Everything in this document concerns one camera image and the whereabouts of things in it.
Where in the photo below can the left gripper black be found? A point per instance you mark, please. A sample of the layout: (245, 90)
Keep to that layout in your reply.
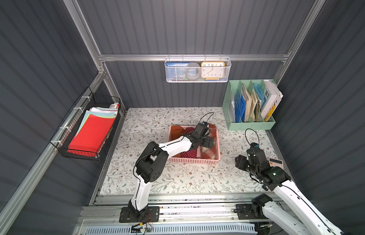
(206, 141)

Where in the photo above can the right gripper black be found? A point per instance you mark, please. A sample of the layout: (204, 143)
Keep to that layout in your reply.
(241, 162)

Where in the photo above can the dark red polka-dot skirt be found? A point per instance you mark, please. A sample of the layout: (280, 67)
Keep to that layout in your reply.
(191, 154)

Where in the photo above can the pink plastic basket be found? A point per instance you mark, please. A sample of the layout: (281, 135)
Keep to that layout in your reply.
(179, 159)

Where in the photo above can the red plaid skirt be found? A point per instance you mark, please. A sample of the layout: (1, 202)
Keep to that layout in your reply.
(211, 153)

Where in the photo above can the rust orange skirt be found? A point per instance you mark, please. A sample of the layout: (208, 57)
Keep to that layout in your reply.
(176, 132)

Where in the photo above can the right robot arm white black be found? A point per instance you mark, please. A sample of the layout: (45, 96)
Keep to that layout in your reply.
(308, 220)

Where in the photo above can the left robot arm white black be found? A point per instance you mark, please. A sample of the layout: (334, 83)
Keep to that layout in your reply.
(150, 165)

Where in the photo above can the grey tape roll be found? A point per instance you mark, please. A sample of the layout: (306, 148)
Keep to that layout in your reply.
(193, 71)

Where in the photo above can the small orange white card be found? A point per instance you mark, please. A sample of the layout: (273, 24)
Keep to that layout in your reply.
(276, 163)

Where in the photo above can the floral table mat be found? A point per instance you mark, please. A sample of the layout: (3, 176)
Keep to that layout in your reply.
(143, 125)

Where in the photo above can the blue folders in organizer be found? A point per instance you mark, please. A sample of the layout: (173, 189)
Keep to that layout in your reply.
(239, 106)

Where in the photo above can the mint green file organizer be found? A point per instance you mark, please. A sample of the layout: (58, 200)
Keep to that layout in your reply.
(231, 89)

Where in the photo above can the yellow alarm clock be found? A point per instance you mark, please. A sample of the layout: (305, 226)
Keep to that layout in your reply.
(213, 70)

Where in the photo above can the white book in organizer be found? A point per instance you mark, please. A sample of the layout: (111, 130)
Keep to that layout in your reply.
(272, 98)

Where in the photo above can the blue box in basket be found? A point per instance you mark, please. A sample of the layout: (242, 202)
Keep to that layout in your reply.
(175, 71)

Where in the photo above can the red paper stack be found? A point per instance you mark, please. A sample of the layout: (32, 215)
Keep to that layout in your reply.
(92, 132)

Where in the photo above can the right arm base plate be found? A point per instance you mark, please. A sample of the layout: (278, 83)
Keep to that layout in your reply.
(246, 211)

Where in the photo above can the white wire wall basket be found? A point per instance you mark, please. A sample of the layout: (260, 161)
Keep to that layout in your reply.
(199, 60)

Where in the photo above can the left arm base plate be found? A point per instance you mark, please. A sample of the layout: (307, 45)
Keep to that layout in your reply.
(148, 214)

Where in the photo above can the black wire side basket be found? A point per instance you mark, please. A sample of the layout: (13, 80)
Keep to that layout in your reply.
(93, 102)

